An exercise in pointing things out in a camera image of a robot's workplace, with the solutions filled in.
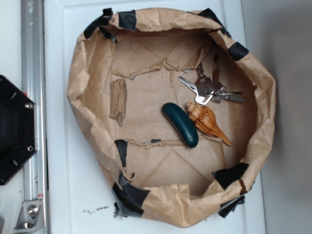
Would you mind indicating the dark green plastic pickle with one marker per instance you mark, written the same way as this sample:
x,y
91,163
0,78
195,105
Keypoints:
x,y
182,123

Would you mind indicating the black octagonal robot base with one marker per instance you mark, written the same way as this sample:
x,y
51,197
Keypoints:
x,y
17,130

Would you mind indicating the orange wooden seashell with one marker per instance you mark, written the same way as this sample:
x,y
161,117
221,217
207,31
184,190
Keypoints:
x,y
205,120

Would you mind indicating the brown bark wood piece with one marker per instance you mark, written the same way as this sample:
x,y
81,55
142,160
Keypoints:
x,y
118,100

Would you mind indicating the silver key bunch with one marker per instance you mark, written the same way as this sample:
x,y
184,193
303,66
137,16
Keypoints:
x,y
206,88

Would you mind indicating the brown paper bag bin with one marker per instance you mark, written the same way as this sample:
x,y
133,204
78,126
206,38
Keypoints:
x,y
152,172

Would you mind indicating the aluminium extrusion rail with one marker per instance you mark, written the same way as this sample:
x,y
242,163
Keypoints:
x,y
33,84

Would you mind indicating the metal corner bracket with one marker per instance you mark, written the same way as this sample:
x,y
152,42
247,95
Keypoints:
x,y
31,218

